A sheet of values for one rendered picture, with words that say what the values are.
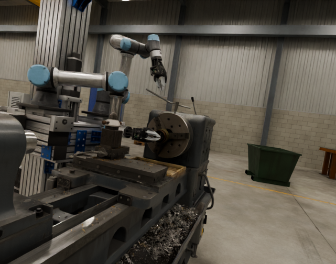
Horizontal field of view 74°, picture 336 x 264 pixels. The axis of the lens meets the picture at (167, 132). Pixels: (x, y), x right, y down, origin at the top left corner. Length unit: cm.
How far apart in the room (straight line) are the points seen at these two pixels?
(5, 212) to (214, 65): 1165
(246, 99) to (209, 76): 216
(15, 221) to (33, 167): 137
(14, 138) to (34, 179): 138
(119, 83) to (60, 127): 43
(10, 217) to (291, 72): 1169
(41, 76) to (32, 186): 89
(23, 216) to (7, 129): 19
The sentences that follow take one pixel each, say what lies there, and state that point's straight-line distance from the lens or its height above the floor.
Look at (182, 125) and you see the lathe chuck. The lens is 150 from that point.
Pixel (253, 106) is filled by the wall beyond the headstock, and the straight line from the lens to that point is 1143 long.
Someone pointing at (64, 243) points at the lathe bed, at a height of 87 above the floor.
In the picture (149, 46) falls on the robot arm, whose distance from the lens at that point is 155.
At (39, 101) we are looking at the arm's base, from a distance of 154.
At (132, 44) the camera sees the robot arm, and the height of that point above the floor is 164.
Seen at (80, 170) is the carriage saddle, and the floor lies 91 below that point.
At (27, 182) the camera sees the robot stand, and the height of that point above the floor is 57.
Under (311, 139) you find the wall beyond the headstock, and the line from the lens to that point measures 1171.
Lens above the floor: 118
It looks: 3 degrees down
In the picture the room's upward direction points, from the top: 8 degrees clockwise
